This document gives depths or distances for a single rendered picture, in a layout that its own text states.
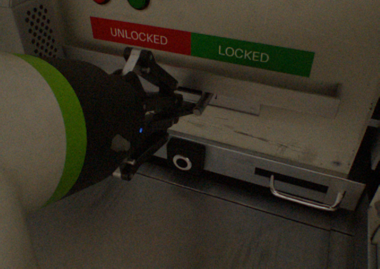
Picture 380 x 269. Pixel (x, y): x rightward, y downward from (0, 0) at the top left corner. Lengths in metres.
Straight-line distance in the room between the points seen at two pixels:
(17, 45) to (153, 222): 0.31
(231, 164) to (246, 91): 0.16
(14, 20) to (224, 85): 0.27
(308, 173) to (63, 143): 0.42
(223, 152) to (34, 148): 0.42
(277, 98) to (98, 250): 0.32
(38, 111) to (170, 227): 0.40
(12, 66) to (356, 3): 0.35
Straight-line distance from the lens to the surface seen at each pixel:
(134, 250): 0.53
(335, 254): 0.55
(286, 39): 0.45
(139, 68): 0.33
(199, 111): 0.46
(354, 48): 0.45
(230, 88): 0.45
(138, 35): 0.52
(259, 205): 0.58
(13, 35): 0.50
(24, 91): 0.17
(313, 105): 0.44
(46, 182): 0.18
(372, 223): 0.57
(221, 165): 0.57
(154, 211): 0.56
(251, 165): 0.56
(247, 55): 0.46
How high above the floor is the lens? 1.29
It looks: 38 degrees down
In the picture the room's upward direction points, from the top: straight up
